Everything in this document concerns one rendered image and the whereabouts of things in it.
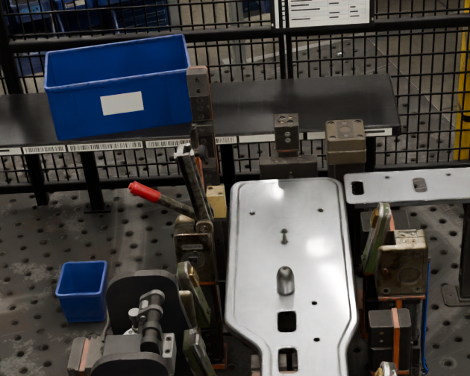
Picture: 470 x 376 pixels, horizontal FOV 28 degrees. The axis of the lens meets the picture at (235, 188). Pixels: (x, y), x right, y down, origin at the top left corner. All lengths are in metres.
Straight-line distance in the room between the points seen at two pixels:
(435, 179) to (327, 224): 0.25
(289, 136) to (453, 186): 0.34
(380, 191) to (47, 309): 0.78
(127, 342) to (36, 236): 1.01
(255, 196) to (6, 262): 0.70
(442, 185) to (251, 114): 0.45
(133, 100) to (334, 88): 0.45
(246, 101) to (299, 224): 0.42
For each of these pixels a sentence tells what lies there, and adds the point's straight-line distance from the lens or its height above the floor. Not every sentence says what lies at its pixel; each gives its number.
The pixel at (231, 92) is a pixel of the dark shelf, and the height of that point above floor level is 1.03.
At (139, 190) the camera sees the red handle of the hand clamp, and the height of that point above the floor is 1.14.
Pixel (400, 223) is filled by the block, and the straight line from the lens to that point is 1.79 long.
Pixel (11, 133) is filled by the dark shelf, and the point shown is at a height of 1.03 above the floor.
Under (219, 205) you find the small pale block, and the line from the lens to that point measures 1.74.
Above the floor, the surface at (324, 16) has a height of 1.18.
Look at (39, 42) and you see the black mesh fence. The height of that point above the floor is 1.15.
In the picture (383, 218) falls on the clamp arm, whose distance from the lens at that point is 1.60.
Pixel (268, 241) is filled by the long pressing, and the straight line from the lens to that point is 1.72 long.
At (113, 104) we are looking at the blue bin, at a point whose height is 1.10.
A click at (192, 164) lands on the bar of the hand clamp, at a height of 1.19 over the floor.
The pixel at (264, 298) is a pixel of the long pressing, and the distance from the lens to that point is 1.61.
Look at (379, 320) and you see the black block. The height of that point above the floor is 0.99.
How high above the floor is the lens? 2.10
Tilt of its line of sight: 36 degrees down
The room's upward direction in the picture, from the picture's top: 6 degrees counter-clockwise
